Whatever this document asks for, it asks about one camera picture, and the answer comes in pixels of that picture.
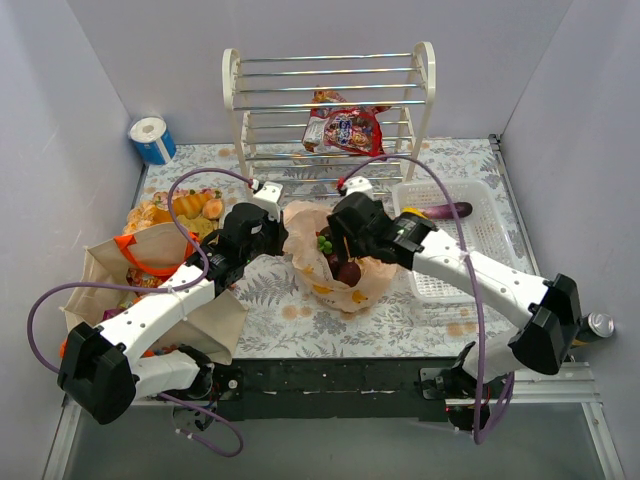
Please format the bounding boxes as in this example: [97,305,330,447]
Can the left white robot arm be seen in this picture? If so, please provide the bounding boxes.
[57,199,287,425]

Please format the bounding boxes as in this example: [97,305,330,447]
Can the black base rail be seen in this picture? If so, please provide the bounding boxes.
[154,357,511,424]

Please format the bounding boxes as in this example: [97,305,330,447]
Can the dark red beet toy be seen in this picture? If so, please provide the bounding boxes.
[334,261,362,287]

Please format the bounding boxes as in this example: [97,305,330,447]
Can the bread loaf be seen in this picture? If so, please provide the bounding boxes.
[172,193,214,218]

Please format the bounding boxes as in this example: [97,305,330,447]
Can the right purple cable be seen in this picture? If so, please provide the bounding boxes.
[339,154,516,446]

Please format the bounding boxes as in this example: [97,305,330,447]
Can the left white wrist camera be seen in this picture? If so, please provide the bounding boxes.
[250,179,283,222]

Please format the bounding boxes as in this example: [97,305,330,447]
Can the toilet paper roll blue wrap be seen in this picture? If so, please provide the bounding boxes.
[128,117,176,165]

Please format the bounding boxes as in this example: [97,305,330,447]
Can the canvas tote bag orange handles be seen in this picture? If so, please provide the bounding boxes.
[63,223,248,365]

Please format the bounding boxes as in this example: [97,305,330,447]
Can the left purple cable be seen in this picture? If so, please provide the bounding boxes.
[25,167,259,459]

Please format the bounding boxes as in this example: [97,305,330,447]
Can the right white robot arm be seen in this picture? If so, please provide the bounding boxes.
[327,192,582,398]

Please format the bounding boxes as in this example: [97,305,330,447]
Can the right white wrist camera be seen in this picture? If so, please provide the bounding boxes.
[337,176,374,199]

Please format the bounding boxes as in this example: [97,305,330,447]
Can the white metal shelf rack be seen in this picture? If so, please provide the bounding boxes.
[221,41,436,198]

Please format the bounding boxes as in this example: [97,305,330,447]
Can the red candy bag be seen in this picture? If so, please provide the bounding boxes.
[301,90,390,157]

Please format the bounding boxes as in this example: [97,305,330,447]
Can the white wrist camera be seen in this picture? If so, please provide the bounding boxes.
[250,179,283,222]
[337,176,374,199]

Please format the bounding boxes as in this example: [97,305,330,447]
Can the peach plastic grocery bag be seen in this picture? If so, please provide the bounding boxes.
[283,201,397,313]

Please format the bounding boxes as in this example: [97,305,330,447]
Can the yellow squash toy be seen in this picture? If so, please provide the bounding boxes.
[402,207,428,218]

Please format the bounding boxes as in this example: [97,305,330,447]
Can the white plastic basket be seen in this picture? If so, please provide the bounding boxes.
[391,179,516,304]

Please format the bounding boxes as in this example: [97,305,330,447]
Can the purple cable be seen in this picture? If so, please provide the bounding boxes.
[25,167,259,459]
[339,154,516,446]

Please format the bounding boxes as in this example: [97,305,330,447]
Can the metal can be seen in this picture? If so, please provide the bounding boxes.
[573,312,615,346]

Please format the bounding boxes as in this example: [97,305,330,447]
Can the purple eggplant toy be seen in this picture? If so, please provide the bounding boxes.
[423,202,473,220]

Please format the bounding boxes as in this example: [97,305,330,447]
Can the floral bread tray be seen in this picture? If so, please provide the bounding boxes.
[123,188,225,239]

